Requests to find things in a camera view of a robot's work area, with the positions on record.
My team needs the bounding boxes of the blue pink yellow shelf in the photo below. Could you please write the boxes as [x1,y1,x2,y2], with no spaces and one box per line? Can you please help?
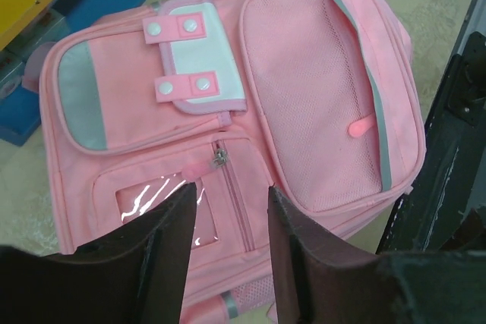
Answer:
[1,0,145,146]

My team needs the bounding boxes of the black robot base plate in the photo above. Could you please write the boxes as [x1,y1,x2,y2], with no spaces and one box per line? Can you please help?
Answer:
[377,31,485,253]

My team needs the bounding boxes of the pink student backpack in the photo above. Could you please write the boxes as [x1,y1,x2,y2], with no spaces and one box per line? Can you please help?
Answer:
[24,0,425,323]

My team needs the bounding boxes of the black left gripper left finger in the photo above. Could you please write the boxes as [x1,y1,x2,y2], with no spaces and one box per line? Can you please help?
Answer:
[1,184,197,323]

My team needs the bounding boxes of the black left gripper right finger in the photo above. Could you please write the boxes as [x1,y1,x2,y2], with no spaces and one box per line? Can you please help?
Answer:
[268,187,485,323]

